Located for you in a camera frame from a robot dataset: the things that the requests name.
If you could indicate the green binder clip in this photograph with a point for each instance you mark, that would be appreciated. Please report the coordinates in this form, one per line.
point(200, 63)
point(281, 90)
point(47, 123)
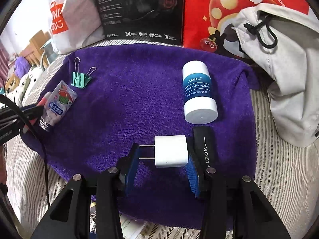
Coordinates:
point(79, 79)

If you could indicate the white Miniso shopping bag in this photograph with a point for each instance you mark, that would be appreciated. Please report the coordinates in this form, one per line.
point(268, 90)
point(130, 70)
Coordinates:
point(74, 24)

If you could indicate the black headset box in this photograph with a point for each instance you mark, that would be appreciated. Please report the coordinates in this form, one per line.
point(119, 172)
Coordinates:
point(148, 20)

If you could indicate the white USB wall charger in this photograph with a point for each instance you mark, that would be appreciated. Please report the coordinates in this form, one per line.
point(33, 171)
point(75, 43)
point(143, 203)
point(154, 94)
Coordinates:
point(169, 151)

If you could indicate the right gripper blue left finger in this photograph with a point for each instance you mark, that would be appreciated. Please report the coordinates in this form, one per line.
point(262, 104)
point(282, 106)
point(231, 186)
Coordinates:
point(130, 168)

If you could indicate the striped mattress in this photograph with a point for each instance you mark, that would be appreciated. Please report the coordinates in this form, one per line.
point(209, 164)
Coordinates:
point(286, 174)

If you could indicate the white blue balm stick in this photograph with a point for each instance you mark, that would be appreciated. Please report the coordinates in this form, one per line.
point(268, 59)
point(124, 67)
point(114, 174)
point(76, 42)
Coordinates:
point(199, 105)

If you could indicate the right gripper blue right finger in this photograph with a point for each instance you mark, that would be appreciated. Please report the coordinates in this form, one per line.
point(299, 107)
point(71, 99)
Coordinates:
point(193, 177)

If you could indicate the purple towel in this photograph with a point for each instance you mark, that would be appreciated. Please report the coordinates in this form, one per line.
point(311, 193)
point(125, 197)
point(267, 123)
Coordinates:
point(135, 94)

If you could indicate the teal kettle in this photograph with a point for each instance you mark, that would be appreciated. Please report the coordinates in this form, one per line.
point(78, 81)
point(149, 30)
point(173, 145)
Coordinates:
point(48, 53)

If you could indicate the black Horizon case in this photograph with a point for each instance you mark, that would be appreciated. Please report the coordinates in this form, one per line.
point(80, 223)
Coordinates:
point(204, 141)

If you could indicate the clear mint candy bottle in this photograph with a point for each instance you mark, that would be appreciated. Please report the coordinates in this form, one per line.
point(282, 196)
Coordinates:
point(57, 105)

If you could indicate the wooden bedside furniture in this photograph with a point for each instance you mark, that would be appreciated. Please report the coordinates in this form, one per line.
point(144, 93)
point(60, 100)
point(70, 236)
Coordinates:
point(33, 51)

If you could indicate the grey Nike waist bag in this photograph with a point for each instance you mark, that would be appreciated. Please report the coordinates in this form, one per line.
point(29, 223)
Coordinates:
point(284, 43)

